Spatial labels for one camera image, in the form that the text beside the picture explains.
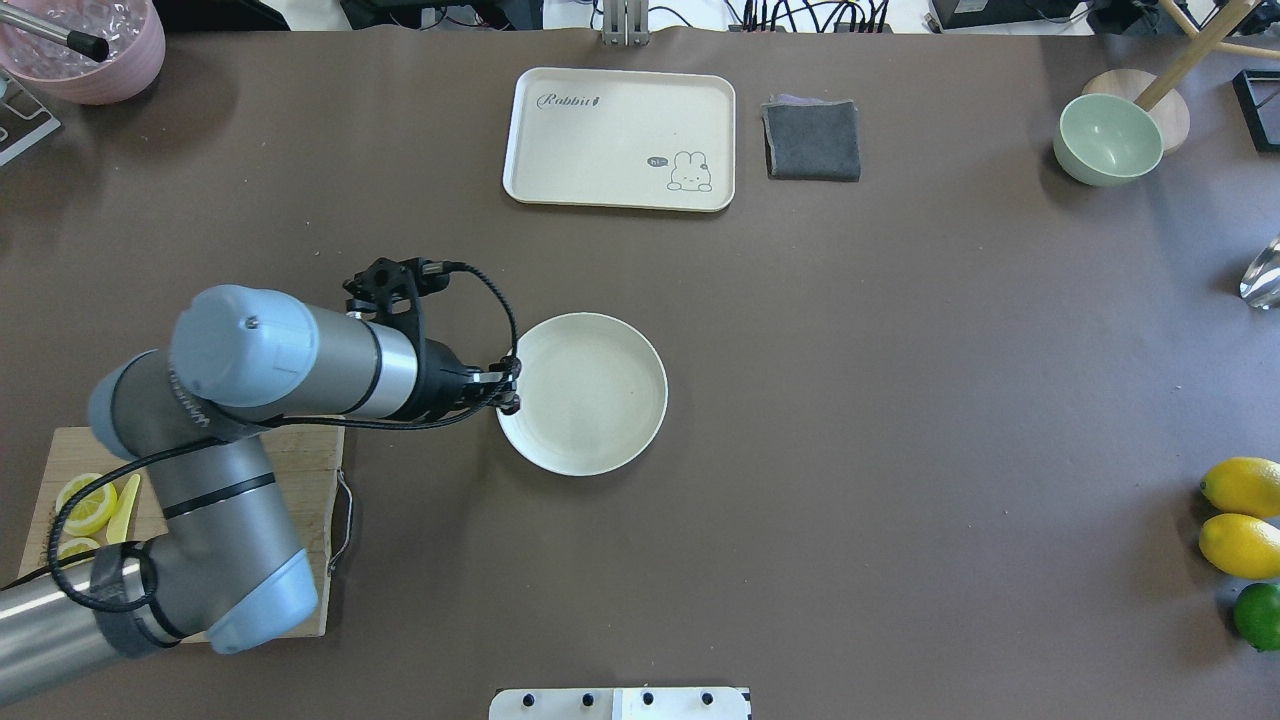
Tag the clear acrylic stand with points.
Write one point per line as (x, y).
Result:
(25, 121)

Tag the cream rabbit tray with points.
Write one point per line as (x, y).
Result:
(622, 139)

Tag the black frame object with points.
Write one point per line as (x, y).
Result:
(1256, 92)

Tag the steel scoop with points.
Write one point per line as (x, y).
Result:
(1259, 286)

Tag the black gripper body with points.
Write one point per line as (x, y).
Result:
(438, 380)

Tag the metal bracket at table edge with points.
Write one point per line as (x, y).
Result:
(625, 23)

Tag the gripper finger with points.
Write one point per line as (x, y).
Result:
(503, 373)
(504, 404)

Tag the black-tipped metal handle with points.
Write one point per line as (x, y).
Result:
(93, 47)

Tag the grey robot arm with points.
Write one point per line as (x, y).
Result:
(230, 565)

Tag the cream round plate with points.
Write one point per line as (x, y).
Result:
(594, 393)

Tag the upper lemon slice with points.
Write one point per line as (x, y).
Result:
(92, 513)

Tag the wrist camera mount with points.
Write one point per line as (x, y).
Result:
(392, 285)

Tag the green lime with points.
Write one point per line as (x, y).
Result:
(1256, 616)

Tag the green bowl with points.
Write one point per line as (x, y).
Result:
(1104, 140)

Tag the yellow lemon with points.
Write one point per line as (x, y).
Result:
(1245, 485)
(1241, 546)

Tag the lemon slice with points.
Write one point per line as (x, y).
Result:
(92, 513)
(76, 549)

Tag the pink ice bowl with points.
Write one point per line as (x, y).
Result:
(137, 50)

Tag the bamboo cutting board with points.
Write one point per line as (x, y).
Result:
(306, 461)

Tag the wooden stand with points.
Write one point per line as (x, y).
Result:
(1158, 96)

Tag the grey folded cloth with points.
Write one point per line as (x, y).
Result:
(807, 139)

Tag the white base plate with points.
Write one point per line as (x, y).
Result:
(663, 702)

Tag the lower lemon slice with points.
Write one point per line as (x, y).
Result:
(76, 549)

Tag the yellow plastic knife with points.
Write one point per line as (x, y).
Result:
(117, 530)

